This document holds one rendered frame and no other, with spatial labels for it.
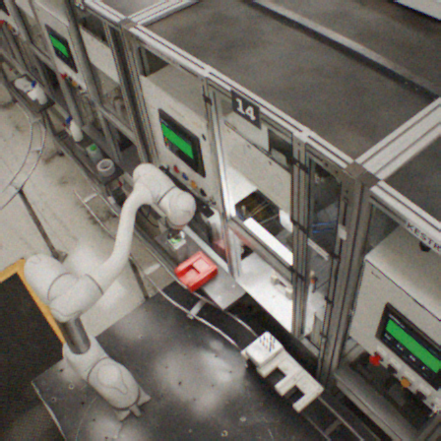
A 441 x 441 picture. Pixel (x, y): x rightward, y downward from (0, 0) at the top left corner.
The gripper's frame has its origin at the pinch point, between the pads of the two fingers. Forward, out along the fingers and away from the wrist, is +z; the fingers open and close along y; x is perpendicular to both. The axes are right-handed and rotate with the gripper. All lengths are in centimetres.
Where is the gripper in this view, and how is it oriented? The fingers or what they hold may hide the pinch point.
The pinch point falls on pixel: (171, 235)
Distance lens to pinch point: 238.1
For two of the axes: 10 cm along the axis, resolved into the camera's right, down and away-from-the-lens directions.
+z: -2.1, 3.3, 9.2
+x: -7.8, 5.1, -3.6
